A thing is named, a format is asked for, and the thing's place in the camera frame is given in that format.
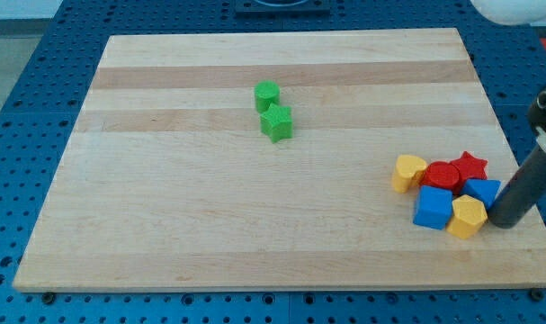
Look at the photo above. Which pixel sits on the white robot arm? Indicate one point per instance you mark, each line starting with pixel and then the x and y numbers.
pixel 511 12

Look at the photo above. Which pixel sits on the green star block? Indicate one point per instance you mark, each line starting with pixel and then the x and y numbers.
pixel 276 122

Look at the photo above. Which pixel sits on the yellow heart block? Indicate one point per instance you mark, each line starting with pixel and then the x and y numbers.
pixel 408 172

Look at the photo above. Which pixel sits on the red star block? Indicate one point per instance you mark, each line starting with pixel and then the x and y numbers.
pixel 470 167

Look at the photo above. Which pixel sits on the green cylinder block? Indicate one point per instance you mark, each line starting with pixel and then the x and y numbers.
pixel 266 92

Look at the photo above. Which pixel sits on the wooden board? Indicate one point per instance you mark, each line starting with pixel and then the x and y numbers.
pixel 167 183

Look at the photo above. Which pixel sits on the blue cube block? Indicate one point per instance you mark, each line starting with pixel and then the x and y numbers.
pixel 433 207

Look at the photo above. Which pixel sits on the red cylinder block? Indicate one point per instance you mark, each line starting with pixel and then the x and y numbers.
pixel 443 175

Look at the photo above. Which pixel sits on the yellow hexagon block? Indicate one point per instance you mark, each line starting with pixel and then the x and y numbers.
pixel 468 216

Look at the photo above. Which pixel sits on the blue triangle block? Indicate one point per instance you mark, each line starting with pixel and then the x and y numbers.
pixel 483 190

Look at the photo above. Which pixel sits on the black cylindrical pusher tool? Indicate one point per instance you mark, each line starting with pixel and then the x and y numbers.
pixel 528 184

